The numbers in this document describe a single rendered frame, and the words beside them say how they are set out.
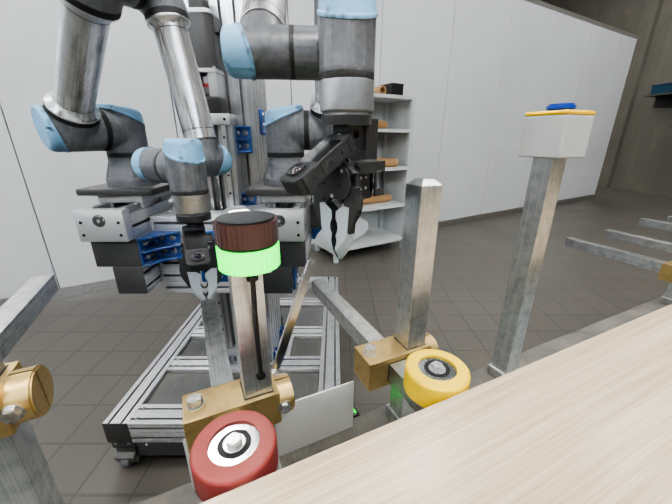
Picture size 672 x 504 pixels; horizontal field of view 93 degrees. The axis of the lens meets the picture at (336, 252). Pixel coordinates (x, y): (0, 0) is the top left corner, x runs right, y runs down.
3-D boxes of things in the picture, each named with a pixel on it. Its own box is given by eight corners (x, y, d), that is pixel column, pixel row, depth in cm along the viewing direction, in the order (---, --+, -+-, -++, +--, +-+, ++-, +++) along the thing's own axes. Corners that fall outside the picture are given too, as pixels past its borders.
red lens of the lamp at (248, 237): (212, 235, 32) (209, 214, 32) (270, 229, 35) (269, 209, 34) (218, 254, 27) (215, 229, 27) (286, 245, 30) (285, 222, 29)
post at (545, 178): (486, 372, 69) (528, 157, 54) (501, 365, 71) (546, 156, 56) (504, 386, 66) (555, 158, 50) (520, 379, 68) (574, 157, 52)
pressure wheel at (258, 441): (203, 498, 36) (187, 421, 32) (272, 469, 39) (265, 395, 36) (208, 581, 29) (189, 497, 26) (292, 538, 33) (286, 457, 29)
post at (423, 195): (387, 434, 61) (406, 177, 44) (402, 428, 62) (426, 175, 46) (398, 450, 58) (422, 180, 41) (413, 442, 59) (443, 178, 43)
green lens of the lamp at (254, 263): (215, 258, 33) (212, 238, 33) (272, 250, 36) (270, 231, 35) (222, 281, 28) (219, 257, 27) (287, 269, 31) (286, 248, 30)
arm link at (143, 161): (177, 178, 81) (204, 181, 76) (131, 183, 72) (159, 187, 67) (171, 145, 78) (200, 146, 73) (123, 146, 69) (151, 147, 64)
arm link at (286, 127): (269, 151, 106) (266, 106, 101) (309, 151, 107) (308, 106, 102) (263, 153, 95) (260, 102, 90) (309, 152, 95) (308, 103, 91)
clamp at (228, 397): (188, 424, 43) (181, 394, 41) (285, 392, 48) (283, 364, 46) (189, 460, 38) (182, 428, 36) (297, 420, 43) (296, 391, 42)
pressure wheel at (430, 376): (396, 449, 42) (402, 379, 38) (402, 404, 49) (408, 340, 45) (461, 467, 40) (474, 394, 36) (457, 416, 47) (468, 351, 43)
